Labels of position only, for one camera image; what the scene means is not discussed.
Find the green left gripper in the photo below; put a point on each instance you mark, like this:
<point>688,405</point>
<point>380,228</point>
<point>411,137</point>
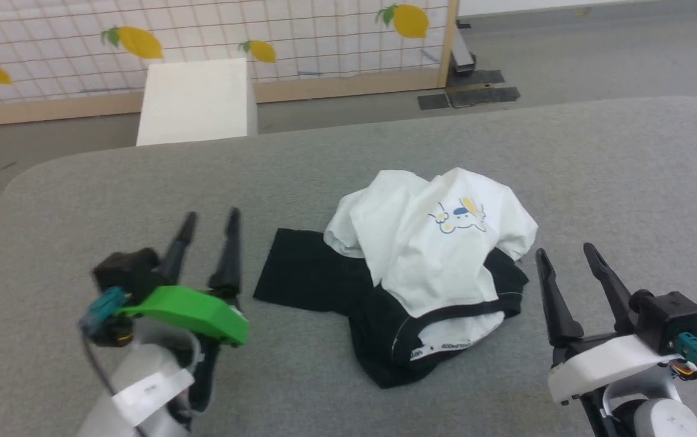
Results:
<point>190,309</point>

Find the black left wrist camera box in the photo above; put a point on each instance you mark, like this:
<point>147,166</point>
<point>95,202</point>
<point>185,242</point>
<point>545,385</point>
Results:
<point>127,272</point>

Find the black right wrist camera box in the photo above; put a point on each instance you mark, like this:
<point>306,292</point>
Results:
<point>667,318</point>

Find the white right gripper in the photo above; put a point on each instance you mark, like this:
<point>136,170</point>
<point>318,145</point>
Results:
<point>603,364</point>

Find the white box stand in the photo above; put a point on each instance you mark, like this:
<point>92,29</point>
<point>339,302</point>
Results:
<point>197,103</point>

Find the lemon print partition wooden frame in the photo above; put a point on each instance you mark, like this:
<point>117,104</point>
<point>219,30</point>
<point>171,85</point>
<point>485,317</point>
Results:
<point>324,30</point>

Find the grey metal partition foot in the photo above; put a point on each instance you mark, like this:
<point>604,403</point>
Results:
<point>464,54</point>

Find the long black floor tape patch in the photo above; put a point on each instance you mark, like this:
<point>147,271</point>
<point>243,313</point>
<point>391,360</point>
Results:
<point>482,97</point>

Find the small yellowish floor scrap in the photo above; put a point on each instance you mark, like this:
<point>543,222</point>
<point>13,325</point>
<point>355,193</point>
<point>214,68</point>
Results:
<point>583,12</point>

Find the grey fabric covered work surface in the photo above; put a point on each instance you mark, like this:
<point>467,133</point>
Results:
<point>615,194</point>

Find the short black floor tape patch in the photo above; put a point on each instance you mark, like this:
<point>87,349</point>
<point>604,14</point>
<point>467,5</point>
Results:
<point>476,77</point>

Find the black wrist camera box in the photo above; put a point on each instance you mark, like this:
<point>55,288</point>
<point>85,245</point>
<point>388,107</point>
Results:
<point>667,318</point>
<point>127,272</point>

